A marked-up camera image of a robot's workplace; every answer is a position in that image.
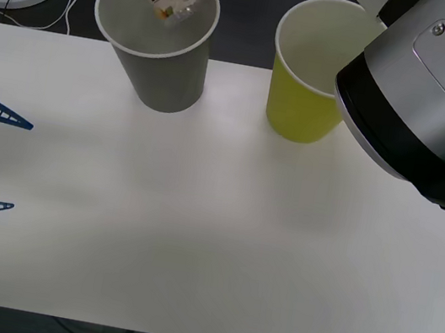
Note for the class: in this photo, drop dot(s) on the grey plastic waste bin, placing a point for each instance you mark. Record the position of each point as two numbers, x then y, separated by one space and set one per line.
164 80

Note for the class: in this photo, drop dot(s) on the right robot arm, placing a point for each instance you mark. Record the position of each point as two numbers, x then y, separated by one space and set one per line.
429 103

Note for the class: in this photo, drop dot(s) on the yellow-green plastic waste bin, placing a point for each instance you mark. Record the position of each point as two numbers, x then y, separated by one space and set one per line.
296 110

